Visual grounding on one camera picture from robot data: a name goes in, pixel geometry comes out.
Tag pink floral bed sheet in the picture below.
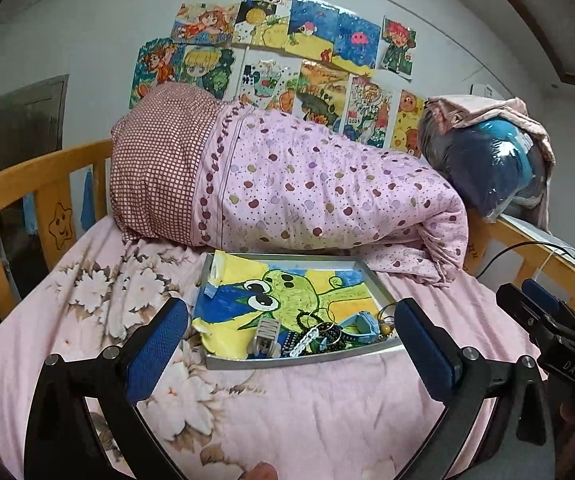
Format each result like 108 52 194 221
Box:
0 209 569 480

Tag black cable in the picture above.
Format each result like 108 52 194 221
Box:
474 240 575 279

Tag beige hair claw clip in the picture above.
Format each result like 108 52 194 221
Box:
248 318 282 359

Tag wooden bed rail right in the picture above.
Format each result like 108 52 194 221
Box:
464 210 575 311

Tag gold chain necklace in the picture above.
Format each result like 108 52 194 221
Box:
376 303 399 336

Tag black bead necklace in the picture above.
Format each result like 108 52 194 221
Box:
286 309 363 356

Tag grey tray with frog cloth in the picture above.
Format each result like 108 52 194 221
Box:
193 252 402 370

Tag rolled pink dotted quilt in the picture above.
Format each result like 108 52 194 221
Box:
109 82 469 285

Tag white cable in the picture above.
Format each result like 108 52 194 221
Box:
531 251 575 321

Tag silver hair clip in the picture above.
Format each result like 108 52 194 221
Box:
289 327 320 358

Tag colourful drawings on wall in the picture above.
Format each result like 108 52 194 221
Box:
129 0 424 155

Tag blue hair claw clip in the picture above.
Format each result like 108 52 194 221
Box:
338 311 381 344

